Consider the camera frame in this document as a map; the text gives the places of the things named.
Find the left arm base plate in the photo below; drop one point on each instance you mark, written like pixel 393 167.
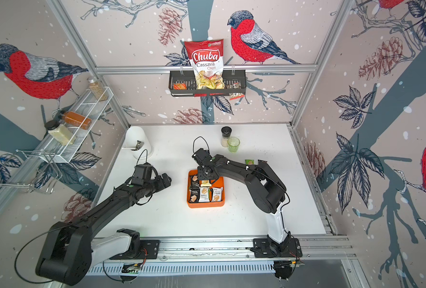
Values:
pixel 144 249

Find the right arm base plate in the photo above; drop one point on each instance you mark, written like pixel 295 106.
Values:
pixel 268 248

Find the green translucent cup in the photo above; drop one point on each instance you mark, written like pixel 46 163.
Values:
pixel 233 144

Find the cream yellow cookie packet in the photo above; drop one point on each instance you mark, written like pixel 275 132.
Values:
pixel 205 183

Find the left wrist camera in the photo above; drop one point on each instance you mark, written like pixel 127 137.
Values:
pixel 142 174

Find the orange sauce bottle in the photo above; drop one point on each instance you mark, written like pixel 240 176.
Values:
pixel 76 120

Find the white cookie packet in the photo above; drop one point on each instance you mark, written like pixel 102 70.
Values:
pixel 204 195
pixel 217 194

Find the black cookie packet lower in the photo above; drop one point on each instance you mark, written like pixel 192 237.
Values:
pixel 194 195

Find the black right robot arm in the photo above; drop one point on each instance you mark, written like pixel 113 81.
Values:
pixel 267 191

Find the black cookie packet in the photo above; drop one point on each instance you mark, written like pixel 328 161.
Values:
pixel 194 182
pixel 194 195

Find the chrome wire rack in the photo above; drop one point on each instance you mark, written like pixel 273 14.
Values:
pixel 30 171

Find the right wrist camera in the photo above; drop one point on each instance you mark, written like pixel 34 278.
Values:
pixel 202 157

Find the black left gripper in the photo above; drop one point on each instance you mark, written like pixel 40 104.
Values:
pixel 162 185

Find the black lid cream jar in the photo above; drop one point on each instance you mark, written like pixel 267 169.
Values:
pixel 60 132

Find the white wire wall shelf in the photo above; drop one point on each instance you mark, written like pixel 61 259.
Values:
pixel 87 106

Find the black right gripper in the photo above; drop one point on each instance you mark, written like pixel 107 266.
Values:
pixel 199 175

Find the red Chuba cassava chips bag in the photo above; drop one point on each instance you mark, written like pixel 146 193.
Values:
pixel 206 59

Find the white rounded container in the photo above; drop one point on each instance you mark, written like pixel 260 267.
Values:
pixel 137 142

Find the glass jar of grains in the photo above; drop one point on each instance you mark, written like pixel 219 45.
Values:
pixel 97 88

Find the black wire wall basket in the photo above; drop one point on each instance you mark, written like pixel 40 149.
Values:
pixel 188 84

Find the orange storage box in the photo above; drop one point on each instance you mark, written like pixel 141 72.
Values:
pixel 218 183

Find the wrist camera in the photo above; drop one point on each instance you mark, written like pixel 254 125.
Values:
pixel 202 157
pixel 142 174

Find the black cookie packet upper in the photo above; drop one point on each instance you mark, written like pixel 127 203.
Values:
pixel 194 182

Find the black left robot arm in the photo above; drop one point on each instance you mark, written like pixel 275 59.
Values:
pixel 70 249

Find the black cap spice shaker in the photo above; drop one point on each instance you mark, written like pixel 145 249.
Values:
pixel 226 133

